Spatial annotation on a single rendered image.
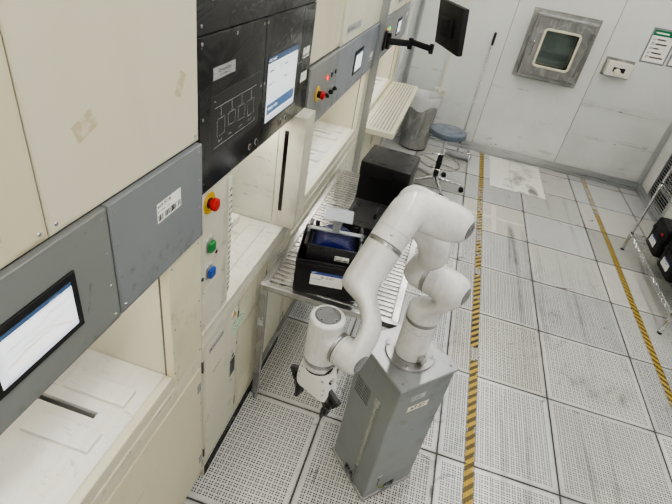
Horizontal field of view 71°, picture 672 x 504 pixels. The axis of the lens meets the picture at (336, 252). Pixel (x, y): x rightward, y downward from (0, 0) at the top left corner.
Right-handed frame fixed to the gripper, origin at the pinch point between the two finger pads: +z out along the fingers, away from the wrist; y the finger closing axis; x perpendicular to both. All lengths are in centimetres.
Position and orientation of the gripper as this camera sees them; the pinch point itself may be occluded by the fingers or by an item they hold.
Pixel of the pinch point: (311, 401)
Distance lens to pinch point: 132.3
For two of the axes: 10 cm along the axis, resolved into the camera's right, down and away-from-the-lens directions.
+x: -6.4, 3.6, -6.8
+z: -1.5, 8.1, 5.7
